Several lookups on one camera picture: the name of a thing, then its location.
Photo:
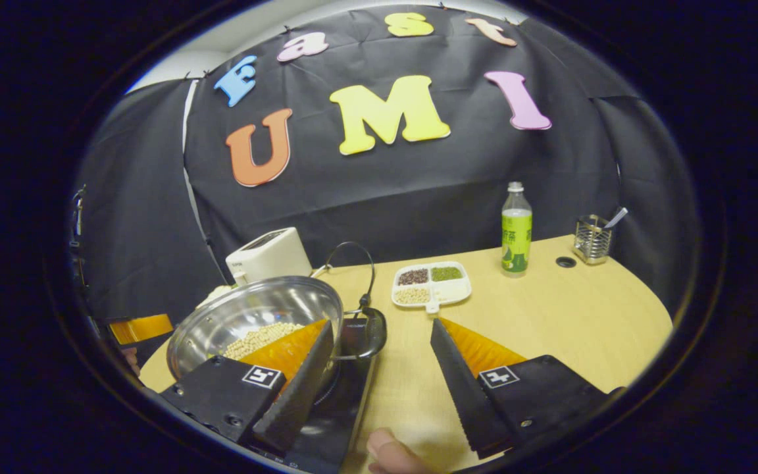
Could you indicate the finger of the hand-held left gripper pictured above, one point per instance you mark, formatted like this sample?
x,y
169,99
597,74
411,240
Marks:
x,y
142,328

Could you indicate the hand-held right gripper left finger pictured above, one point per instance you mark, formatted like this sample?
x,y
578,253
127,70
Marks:
x,y
300,395

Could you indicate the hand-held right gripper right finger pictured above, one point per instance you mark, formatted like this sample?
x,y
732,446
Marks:
x,y
461,388

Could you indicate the black induction cooktop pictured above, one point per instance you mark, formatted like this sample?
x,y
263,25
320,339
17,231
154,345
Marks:
x,y
339,421

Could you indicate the stainless steel pot with beans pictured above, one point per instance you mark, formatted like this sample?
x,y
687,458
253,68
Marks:
x,y
254,306

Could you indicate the white divided dish of beans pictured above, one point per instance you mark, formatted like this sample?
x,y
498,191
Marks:
x,y
431,286

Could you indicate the white toaster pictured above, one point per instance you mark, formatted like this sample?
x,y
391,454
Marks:
x,y
267,257

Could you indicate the green label drink bottle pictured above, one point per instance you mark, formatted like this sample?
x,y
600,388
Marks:
x,y
516,237

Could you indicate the black backdrop cloth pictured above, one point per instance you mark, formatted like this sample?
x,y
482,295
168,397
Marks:
x,y
418,197

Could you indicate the metal spoon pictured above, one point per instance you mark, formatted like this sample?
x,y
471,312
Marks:
x,y
616,217

